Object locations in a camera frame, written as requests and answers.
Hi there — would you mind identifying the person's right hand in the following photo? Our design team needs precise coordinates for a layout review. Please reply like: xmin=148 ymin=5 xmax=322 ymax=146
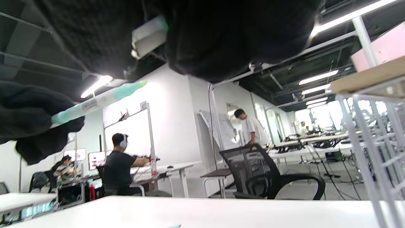
xmin=32 ymin=0 xmax=324 ymax=84

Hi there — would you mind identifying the person's left hand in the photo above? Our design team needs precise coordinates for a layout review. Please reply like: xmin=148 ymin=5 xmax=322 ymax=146
xmin=0 ymin=81 xmax=86 ymax=166

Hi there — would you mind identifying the teal double-ended highlighter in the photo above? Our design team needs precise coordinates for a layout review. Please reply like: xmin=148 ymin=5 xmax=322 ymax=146
xmin=50 ymin=80 xmax=148 ymax=126

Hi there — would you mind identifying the white wire basket wooden top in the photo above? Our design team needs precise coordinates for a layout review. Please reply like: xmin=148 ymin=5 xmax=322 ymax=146
xmin=330 ymin=55 xmax=405 ymax=228

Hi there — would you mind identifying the computer monitor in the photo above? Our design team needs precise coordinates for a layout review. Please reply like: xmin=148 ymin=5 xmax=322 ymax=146
xmin=63 ymin=148 xmax=86 ymax=162
xmin=88 ymin=151 xmax=106 ymax=171

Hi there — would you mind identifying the white side table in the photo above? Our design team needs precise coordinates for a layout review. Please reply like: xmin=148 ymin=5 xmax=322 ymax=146
xmin=0 ymin=193 xmax=58 ymax=213

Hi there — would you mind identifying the group of ceiling lights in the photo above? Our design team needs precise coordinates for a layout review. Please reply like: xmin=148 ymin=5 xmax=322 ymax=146
xmin=80 ymin=0 xmax=399 ymax=110

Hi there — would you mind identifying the tilted whiteboard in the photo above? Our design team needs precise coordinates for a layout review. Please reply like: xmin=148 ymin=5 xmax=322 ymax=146
xmin=199 ymin=110 xmax=241 ymax=151

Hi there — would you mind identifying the white framed partition panel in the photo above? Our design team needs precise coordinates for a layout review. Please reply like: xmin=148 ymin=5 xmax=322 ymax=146
xmin=102 ymin=101 xmax=156 ymax=160

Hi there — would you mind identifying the black mesh office chair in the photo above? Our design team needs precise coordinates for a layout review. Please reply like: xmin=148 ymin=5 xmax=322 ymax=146
xmin=219 ymin=144 xmax=326 ymax=200

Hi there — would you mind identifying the white cart with brown top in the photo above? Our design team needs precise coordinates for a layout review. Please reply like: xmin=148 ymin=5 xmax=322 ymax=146
xmin=200 ymin=168 xmax=236 ymax=199

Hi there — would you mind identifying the white office desk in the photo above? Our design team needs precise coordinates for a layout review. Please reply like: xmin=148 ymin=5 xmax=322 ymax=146
xmin=129 ymin=163 xmax=194 ymax=198

